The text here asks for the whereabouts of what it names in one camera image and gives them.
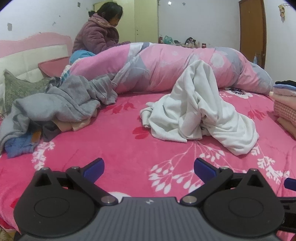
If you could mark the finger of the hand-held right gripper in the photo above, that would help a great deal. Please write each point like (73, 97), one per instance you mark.
(288, 203)
(290, 183)

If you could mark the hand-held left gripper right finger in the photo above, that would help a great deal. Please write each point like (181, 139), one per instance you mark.
(203, 170)

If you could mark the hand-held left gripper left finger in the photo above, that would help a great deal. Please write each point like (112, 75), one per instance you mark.
(94, 169)

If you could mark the white sweatshirt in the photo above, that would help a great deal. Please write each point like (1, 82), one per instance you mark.
(196, 111)

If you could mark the pile of grey clothes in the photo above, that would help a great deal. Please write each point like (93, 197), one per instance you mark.
(69, 99)

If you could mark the pink floral bed blanket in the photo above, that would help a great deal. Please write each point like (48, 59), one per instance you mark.
(115, 143)

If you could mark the beige garment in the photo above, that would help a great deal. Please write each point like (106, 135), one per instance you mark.
(76, 125)

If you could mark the peach folded garment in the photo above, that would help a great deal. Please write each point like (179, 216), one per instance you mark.
(288, 128)

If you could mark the dark grey garment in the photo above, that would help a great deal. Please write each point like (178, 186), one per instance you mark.
(49, 133)

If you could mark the pink checked folded garment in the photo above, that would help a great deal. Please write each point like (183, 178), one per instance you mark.
(285, 111)

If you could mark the blue jeans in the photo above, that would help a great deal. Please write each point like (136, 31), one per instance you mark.
(20, 146)

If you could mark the blue folded garment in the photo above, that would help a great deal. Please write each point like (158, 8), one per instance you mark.
(285, 88)

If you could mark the dark plaid garment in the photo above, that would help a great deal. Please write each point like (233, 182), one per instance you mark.
(54, 81)

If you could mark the blue checked cloth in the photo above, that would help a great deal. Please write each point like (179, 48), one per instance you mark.
(67, 73)

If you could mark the black folded garment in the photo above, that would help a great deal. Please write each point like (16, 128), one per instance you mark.
(286, 83)

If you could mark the green patterned pillow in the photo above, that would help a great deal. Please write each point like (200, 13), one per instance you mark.
(20, 89)

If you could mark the pink pillow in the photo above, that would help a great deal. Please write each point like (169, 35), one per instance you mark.
(53, 67)

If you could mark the pink floral quilt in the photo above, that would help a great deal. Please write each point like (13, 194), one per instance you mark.
(161, 64)

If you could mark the teal fleece blanket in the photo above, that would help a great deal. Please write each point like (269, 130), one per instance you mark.
(81, 55)

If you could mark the small blue hanging cloth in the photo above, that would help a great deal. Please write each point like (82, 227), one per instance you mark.
(255, 59)

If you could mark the pink white headboard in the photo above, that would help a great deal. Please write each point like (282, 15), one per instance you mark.
(34, 53)

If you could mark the teal plastic bag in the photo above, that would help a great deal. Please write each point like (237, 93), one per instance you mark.
(168, 39)

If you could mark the brown wooden door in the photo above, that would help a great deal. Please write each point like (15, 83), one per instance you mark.
(252, 30)

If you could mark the pale yellow wardrobe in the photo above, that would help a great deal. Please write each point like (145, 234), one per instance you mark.
(145, 23)

